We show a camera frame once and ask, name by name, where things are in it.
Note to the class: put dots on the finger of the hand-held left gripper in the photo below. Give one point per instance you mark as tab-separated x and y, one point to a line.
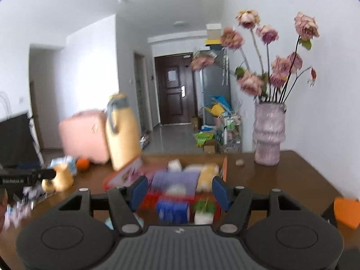
42	174

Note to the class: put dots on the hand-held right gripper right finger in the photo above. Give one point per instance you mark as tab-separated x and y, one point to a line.
220	194

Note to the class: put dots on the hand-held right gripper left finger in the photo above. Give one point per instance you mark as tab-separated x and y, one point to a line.
139	192

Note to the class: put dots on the yellow white plush toy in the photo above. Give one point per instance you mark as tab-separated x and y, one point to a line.
208	175

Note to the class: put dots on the red cardboard box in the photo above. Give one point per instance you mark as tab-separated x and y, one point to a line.
123	174

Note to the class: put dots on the purple knitted cloth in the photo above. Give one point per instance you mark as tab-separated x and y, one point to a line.
174	178

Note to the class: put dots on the yellow mug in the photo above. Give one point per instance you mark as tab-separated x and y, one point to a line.
63	178

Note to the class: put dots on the light blue white carton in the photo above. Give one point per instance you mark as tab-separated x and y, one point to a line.
66	161

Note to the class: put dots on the small white box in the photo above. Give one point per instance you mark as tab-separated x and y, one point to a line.
204	218

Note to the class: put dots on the pile of clear packets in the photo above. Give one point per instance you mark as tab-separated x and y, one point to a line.
19	211

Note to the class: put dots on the blue packet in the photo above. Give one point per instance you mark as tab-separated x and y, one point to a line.
173	209

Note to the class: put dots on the orange fruit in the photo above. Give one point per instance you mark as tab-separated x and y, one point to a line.
83	164

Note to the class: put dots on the black paper bag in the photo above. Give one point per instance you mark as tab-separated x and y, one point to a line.
17	137

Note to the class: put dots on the pink suitcase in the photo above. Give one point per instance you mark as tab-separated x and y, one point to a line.
84	136

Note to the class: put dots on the green box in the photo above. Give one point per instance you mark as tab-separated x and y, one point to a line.
205	139

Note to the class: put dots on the large yellow thermos bottle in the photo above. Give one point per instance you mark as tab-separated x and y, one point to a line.
123	135

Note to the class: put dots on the white storage rack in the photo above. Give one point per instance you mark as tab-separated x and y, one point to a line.
232	132

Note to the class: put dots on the purple ribbed vase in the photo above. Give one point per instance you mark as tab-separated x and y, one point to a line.
268	135

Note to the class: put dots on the blue yellow toys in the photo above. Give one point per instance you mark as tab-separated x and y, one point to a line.
218	107

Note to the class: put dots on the dark brown door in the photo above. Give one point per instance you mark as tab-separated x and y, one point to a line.
171	95

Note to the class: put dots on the bunch of pink flowers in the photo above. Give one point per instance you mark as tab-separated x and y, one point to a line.
250	83

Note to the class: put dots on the grey refrigerator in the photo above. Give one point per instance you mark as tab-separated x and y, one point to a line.
215	78

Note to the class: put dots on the orange object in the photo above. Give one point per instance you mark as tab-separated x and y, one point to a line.
347	212

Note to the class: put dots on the yellow and white boxes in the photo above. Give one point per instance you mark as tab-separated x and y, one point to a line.
213	36

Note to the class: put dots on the round ceiling lamp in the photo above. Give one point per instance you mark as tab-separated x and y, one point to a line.
180	24

